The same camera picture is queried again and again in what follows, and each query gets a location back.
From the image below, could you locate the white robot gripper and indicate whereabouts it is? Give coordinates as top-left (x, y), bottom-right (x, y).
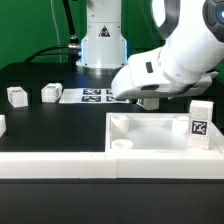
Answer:
top-left (111, 49), bottom-right (219, 100)

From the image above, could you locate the white square table top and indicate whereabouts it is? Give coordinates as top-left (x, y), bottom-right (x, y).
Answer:
top-left (104, 111), bottom-right (224, 154)

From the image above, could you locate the white sheet with tag markers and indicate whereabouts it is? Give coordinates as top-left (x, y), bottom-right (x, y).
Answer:
top-left (58, 88), bottom-right (131, 105)

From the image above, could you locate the white U-shaped obstacle fence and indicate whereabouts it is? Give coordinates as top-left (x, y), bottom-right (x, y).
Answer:
top-left (0, 125), bottom-right (224, 179)

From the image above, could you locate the black cable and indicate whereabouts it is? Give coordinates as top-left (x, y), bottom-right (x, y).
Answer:
top-left (22, 0), bottom-right (82, 64)

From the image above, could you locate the grey thin cable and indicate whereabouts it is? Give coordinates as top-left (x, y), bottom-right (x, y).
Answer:
top-left (50, 0), bottom-right (63, 64)

